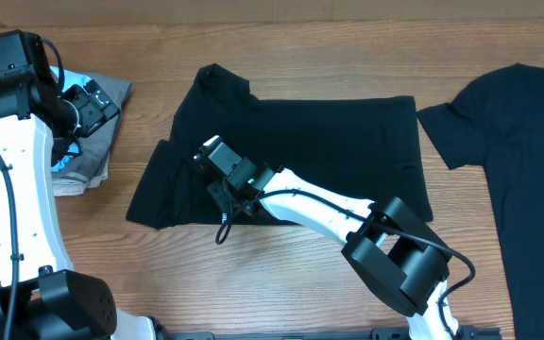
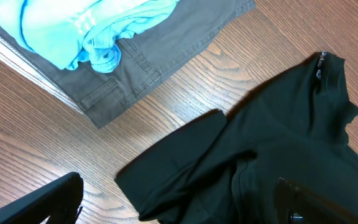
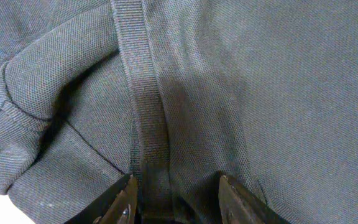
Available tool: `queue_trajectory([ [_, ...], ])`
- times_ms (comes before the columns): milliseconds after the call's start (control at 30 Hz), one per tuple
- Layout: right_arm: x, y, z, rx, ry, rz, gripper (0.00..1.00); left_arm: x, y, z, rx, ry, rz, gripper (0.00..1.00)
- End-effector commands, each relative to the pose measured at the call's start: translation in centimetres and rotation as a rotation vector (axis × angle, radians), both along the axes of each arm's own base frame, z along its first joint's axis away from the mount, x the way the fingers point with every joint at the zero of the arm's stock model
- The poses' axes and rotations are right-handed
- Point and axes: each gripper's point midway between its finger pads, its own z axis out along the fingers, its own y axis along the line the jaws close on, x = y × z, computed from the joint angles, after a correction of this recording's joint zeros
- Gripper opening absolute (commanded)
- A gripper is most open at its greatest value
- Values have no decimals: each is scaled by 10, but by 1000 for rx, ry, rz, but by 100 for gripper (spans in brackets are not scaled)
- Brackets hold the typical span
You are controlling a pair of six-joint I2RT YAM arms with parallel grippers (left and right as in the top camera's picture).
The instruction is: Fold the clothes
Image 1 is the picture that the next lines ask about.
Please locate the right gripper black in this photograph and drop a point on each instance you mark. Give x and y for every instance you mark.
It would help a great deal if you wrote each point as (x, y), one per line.
(217, 191)

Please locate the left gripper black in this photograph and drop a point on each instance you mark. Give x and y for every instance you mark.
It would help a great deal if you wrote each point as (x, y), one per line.
(98, 109)

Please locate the black polo shirt Sydrogen logo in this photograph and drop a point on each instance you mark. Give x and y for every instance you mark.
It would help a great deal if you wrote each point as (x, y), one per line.
(363, 148)

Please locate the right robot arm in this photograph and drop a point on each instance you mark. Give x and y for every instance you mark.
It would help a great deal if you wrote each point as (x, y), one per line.
(397, 256)

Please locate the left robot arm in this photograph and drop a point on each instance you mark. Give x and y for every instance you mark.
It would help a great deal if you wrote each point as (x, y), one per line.
(41, 294)

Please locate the folded light blue shirt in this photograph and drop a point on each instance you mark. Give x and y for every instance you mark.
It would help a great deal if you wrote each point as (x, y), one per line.
(70, 146)

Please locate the folded grey garment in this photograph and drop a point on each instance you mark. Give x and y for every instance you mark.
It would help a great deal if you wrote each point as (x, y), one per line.
(96, 149)

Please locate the folded beige garment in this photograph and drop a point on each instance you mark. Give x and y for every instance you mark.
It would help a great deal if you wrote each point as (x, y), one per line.
(78, 184)

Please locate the black t-shirt white label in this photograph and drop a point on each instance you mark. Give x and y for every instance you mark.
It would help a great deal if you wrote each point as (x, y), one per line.
(497, 122)

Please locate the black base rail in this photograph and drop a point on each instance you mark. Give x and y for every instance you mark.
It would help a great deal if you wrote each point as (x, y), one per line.
(401, 333)

